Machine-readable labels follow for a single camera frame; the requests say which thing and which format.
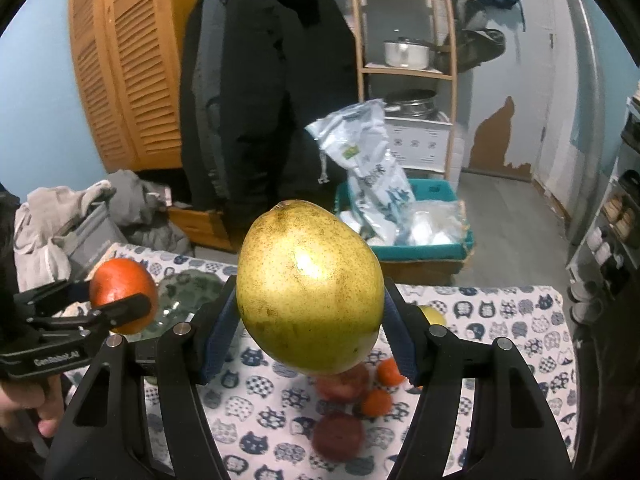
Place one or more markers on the cat print tablecloth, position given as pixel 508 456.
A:
pixel 260 410

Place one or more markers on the dark cloth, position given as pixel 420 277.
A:
pixel 6 250

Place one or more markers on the person's left hand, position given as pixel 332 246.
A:
pixel 20 405

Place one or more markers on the black pan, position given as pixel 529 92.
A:
pixel 475 50

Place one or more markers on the steel pot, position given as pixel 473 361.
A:
pixel 405 55

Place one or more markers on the wooden louvered cabinet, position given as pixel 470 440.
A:
pixel 135 60

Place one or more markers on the white patterned storage cabinet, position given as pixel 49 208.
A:
pixel 420 145

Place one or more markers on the yellow lemon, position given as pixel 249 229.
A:
pixel 434 316

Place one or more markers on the grey fabric bin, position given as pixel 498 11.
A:
pixel 95 245

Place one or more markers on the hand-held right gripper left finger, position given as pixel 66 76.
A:
pixel 220 345

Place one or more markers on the pile of grey clothes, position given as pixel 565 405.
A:
pixel 35 240

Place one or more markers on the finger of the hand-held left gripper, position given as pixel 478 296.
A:
pixel 127 306
pixel 82 291

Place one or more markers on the green glass bowl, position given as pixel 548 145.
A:
pixel 190 290

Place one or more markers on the shoe rack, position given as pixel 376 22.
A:
pixel 620 210

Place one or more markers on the teal plastic basket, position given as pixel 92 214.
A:
pixel 425 251

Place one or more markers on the steel steamer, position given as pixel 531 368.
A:
pixel 410 105

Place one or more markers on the wooden box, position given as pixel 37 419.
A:
pixel 200 225

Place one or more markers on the clear plastic bag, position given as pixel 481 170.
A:
pixel 430 225

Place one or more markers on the black coat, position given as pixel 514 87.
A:
pixel 270 85

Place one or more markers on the white printed plastic bag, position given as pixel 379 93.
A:
pixel 370 160

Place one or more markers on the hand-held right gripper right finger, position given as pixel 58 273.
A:
pixel 400 340

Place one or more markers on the red apple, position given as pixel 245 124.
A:
pixel 345 382
pixel 337 435

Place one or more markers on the cardboard box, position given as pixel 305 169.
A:
pixel 420 270

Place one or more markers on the reddish orange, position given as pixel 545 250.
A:
pixel 120 280

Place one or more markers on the green pear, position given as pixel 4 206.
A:
pixel 310 290

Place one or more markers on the grey jacket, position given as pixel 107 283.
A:
pixel 150 235

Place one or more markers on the wooden shelf rack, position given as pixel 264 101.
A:
pixel 356 35

